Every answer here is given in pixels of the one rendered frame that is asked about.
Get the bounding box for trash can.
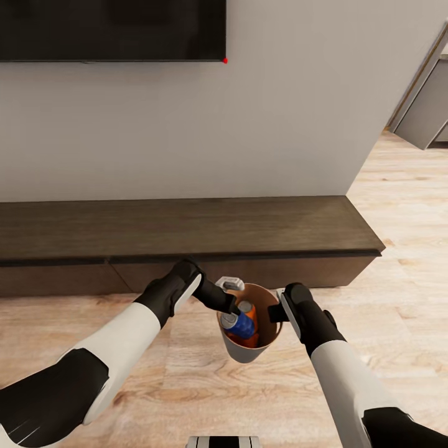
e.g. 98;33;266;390
219;283;284;363

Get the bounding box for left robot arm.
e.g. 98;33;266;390
0;259;245;448

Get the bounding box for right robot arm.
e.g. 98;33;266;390
267;282;448;448

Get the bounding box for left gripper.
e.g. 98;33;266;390
202;283;241;315

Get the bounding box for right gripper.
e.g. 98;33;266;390
267;303;289;323

